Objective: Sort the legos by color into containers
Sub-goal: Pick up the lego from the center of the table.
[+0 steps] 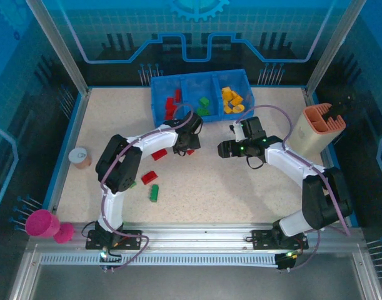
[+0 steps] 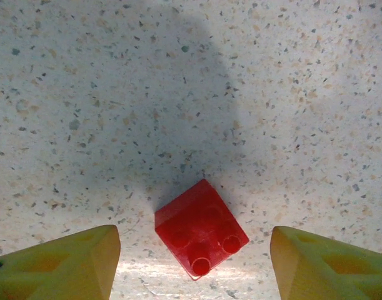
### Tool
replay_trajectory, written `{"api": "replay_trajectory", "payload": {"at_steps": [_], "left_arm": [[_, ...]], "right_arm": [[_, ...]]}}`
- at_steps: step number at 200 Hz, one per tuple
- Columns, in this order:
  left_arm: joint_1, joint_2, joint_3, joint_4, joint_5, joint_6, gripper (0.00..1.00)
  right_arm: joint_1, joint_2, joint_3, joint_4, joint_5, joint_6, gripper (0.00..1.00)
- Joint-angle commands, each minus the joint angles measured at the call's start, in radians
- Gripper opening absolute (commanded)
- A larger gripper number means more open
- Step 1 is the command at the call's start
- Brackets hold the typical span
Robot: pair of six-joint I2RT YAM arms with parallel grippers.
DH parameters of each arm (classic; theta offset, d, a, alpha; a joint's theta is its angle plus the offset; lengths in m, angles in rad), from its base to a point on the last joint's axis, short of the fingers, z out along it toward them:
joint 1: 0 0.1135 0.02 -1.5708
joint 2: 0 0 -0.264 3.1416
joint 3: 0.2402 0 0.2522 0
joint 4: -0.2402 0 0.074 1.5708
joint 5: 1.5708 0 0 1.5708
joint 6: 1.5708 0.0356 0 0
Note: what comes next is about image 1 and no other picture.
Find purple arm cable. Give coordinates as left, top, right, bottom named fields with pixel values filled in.
left=99, top=103, right=196, bottom=271
left=234, top=104, right=351, bottom=271

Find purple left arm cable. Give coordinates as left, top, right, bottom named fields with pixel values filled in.
left=99, top=103, right=196, bottom=271

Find pink dumbbell-shaped toy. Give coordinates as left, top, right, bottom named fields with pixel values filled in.
left=24, top=209, right=76, bottom=244

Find black tool handle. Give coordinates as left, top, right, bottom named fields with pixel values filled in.
left=322, top=99, right=351, bottom=123

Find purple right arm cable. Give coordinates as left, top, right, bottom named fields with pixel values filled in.
left=234, top=104, right=351, bottom=271

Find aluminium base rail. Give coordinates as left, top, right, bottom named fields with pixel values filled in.
left=68, top=222, right=363, bottom=253

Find small black controller board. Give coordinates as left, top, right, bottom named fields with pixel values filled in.
left=275, top=249, right=299, bottom=271
left=98, top=248, right=123, bottom=271

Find tin can with pull tab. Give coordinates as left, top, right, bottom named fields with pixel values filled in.
left=68, top=146, right=93, bottom=170

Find slotted grey cable duct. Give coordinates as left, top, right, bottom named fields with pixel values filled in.
left=40, top=252, right=279, bottom=267

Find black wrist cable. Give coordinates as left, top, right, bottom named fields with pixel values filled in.
left=246, top=155, right=267, bottom=170

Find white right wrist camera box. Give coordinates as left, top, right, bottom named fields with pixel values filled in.
left=229, top=122, right=245, bottom=142

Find blue three-compartment plastic bin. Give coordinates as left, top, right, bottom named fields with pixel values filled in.
left=149, top=68, right=254, bottom=128

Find aluminium frame post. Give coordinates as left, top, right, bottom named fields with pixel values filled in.
left=25, top=0, right=92, bottom=96
left=303, top=0, right=368, bottom=98

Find beige holder with orange rim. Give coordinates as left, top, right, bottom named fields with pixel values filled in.
left=286, top=102, right=347, bottom=157

